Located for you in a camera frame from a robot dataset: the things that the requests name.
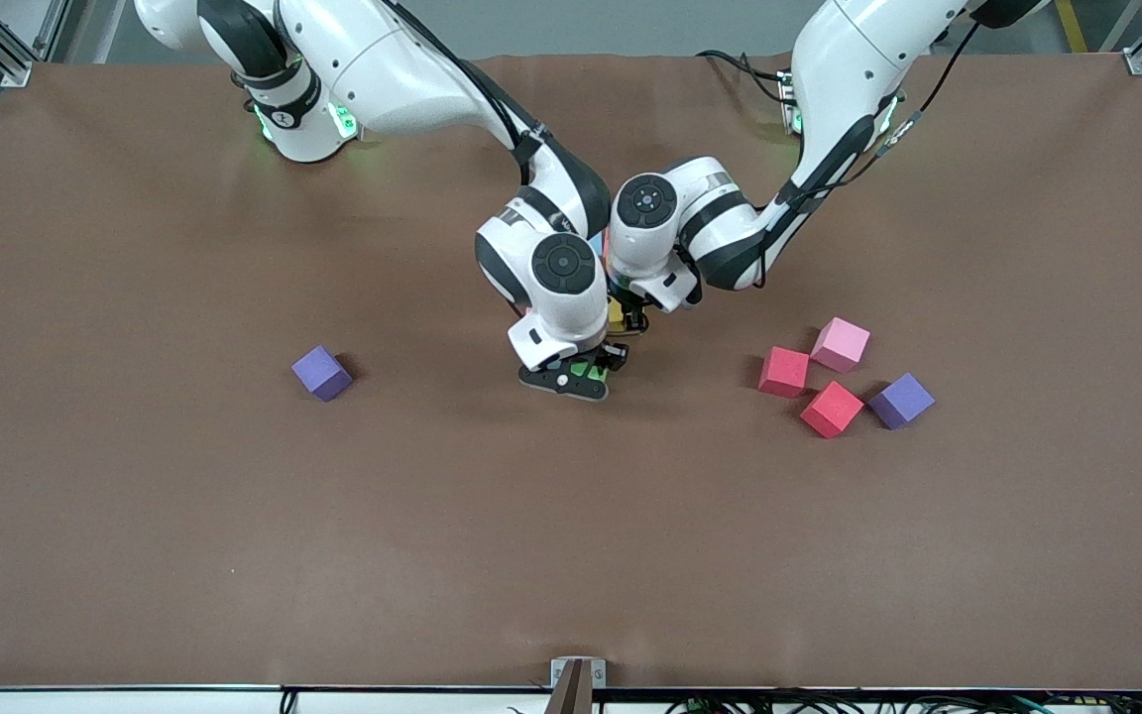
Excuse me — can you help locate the purple foam block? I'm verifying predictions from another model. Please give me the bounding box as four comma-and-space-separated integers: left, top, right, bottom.
291, 345, 354, 403
867, 372, 937, 431

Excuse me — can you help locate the black base cable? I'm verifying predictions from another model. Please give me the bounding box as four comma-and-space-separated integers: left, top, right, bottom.
695, 50, 792, 105

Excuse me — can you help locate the pink foam block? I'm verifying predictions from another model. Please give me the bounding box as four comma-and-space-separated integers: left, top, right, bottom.
810, 316, 872, 375

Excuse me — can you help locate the red foam block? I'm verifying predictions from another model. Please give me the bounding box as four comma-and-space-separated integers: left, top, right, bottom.
757, 346, 812, 400
799, 381, 866, 439

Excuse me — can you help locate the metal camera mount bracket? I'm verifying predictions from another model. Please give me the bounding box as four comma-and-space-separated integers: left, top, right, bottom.
549, 656, 608, 714

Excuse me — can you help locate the brown table cover sheet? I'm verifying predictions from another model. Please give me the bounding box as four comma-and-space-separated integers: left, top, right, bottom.
0, 50, 1142, 690

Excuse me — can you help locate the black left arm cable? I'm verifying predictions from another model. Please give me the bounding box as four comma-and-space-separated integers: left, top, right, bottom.
755, 20, 983, 294

